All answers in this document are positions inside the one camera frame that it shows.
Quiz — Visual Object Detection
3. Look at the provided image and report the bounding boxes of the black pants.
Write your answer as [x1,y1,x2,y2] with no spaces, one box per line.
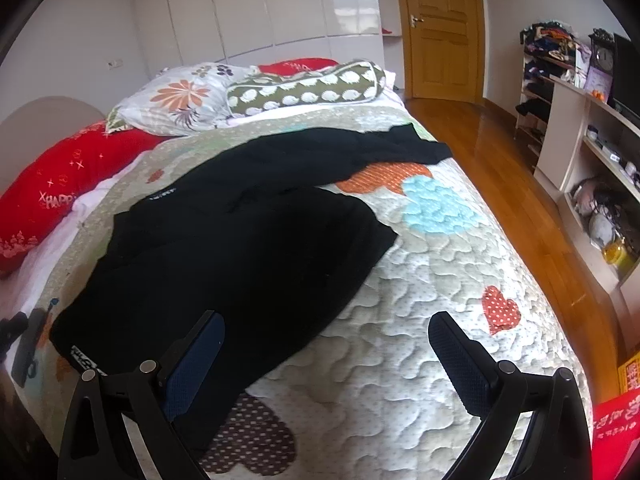
[48,123,454,461]

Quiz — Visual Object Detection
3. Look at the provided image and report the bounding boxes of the red gift box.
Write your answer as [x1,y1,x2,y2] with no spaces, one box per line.
[592,389,639,479]

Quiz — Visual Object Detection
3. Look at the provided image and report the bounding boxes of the black smartphone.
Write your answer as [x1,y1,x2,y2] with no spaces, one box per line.
[11,309,49,388]

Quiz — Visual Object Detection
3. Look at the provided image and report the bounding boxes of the white bed sheet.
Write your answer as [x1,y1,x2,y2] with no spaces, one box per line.
[0,151,149,318]

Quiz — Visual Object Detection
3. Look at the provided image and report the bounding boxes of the heart patterned quilt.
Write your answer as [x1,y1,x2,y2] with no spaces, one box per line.
[30,105,591,479]

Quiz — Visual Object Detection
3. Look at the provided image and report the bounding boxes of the yellow bottle on shelf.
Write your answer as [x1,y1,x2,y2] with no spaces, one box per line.
[602,238,634,274]

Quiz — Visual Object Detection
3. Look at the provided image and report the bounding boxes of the red long pillow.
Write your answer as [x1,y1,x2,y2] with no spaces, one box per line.
[1,122,163,276]

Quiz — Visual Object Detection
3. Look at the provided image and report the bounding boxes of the beige shelf unit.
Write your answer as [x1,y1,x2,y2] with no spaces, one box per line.
[534,79,639,350]

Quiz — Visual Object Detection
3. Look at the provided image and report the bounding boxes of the white floral pillow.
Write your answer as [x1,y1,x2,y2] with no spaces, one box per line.
[105,62,258,136]

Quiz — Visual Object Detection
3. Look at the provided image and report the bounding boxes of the dark mantel clock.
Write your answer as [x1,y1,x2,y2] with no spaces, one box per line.
[584,28,615,103]

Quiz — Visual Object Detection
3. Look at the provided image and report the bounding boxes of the green white bolster pillow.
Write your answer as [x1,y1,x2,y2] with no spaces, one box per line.
[227,60,386,117]

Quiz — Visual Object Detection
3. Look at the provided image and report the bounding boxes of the shoe rack with clutter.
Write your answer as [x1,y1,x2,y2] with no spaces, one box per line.
[514,21,591,159]

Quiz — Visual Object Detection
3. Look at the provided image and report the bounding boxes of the black television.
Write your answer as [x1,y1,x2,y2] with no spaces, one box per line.
[610,34,640,114]

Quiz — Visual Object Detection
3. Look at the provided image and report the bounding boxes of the red pillow behind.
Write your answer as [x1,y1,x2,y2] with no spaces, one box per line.
[258,58,337,77]

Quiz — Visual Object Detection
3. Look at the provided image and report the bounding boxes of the wooden door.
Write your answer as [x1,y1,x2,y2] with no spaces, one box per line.
[399,0,485,103]

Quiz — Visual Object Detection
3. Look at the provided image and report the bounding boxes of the glossy white wardrobe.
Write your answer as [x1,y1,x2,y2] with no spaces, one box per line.
[132,0,404,87]

